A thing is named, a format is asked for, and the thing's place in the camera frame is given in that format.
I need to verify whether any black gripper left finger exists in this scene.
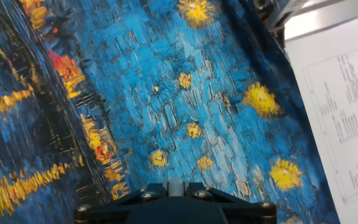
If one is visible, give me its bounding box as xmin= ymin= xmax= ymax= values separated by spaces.
xmin=74 ymin=182 xmax=170 ymax=224

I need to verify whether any white printed paper sheet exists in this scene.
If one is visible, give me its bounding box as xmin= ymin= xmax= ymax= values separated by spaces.
xmin=285 ymin=11 xmax=358 ymax=224

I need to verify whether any blue and orange painted cloth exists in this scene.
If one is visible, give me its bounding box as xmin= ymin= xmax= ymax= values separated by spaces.
xmin=0 ymin=0 xmax=341 ymax=224

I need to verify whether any aluminium frame beam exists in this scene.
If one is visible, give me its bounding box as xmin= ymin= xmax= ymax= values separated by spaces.
xmin=253 ymin=0 xmax=346 ymax=41

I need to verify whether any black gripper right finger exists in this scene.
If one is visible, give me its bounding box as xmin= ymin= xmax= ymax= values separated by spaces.
xmin=185 ymin=181 xmax=278 ymax=224

